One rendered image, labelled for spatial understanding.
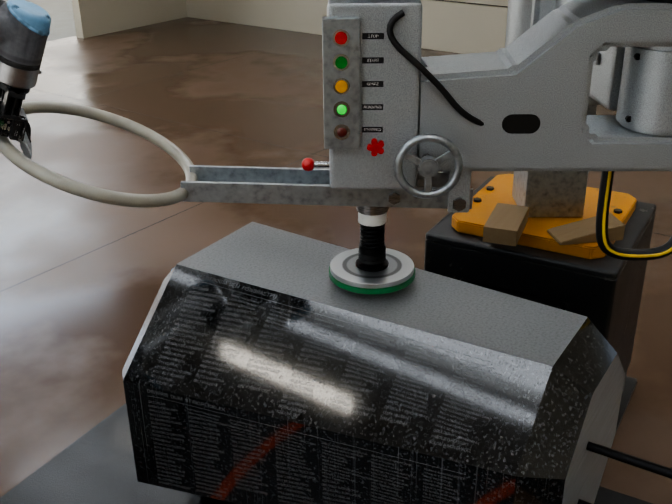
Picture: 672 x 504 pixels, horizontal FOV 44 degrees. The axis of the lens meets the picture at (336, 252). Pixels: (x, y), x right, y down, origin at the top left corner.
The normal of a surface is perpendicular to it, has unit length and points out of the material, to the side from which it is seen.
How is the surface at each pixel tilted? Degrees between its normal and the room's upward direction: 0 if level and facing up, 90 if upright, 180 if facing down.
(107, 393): 0
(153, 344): 45
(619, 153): 90
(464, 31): 90
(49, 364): 0
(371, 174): 90
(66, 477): 0
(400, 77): 90
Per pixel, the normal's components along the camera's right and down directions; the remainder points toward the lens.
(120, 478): -0.01, -0.90
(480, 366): -0.36, -0.37
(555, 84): -0.03, 0.43
